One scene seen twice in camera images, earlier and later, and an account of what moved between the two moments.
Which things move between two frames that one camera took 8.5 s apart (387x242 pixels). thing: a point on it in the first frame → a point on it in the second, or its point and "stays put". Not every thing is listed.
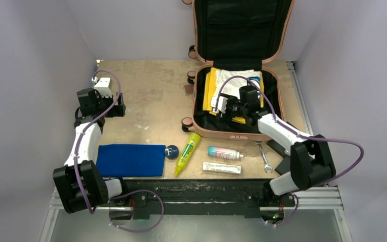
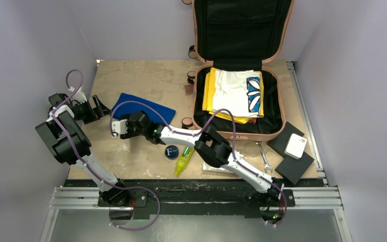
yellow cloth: [209, 92] stays put
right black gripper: [230, 100] → [130, 133]
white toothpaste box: [221, 167] stays put
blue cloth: [130, 160] → [166, 114]
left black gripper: [118, 110] → [100, 110]
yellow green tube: [187, 152] stays put
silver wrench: [267, 166] stays put
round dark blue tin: [171, 152] stays put
